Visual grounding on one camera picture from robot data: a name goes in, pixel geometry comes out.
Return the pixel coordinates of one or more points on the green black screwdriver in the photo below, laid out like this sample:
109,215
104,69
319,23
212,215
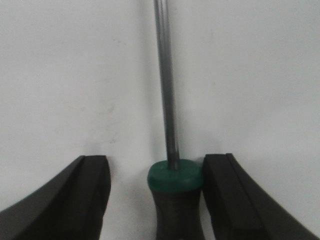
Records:
175,183

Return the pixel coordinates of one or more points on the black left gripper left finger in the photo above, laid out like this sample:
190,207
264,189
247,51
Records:
71,206

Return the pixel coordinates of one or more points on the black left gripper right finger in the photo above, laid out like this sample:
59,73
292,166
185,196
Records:
240,209

